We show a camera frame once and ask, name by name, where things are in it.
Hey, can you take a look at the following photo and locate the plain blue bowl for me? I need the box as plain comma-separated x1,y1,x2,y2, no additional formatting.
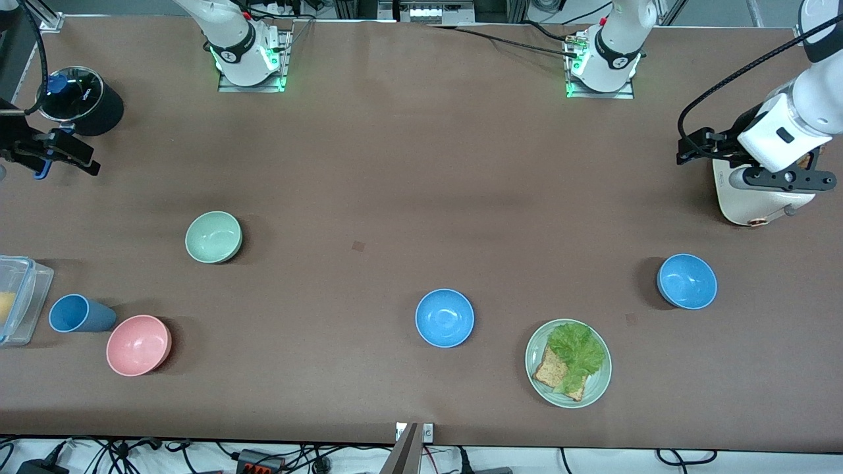
415,288,475,348

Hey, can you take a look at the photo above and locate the cream white toaster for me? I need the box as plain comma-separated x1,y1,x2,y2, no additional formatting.
712,148,819,227

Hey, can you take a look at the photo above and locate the blue cup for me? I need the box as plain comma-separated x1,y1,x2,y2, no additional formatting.
49,294,118,334

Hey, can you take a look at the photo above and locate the pink bowl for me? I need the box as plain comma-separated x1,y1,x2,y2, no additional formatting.
106,315,173,377

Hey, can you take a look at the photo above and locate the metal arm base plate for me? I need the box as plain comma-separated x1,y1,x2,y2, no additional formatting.
564,32,637,100
217,29,292,93

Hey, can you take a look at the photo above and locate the brown camera stand post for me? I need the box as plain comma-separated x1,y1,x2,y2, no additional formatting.
379,423,422,474

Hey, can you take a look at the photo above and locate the black orange power strip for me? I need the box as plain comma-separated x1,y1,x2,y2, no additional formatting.
236,449,285,474

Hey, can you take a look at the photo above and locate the glass lid blue knob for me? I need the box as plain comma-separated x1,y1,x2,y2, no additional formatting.
36,66,105,123

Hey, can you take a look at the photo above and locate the speckled blue bowl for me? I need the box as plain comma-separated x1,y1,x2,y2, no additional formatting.
657,253,719,311

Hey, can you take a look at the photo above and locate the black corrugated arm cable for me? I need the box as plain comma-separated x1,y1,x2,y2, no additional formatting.
18,0,52,118
678,30,843,153

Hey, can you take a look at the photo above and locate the brown bread slice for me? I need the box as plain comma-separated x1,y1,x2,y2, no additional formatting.
532,345,587,402

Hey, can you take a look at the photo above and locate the black pot blue handle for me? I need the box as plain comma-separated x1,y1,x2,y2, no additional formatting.
33,66,125,180

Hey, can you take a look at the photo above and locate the light green bowl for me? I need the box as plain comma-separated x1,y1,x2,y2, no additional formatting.
185,211,243,265

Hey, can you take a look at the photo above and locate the clear plastic container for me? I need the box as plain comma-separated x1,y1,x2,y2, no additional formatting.
0,255,55,347

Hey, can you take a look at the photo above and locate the light green plate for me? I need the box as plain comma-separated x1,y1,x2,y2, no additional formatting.
524,319,612,409

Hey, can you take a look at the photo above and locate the white outlet strip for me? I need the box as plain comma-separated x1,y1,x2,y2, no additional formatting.
378,0,476,24

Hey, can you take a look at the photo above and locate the green lettuce leaf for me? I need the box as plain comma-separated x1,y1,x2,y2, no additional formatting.
548,322,607,394

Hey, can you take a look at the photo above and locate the aluminium frame profile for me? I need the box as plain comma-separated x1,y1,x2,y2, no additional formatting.
25,0,65,32

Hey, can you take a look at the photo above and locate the black table cable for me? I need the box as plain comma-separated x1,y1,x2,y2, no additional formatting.
427,24,582,60

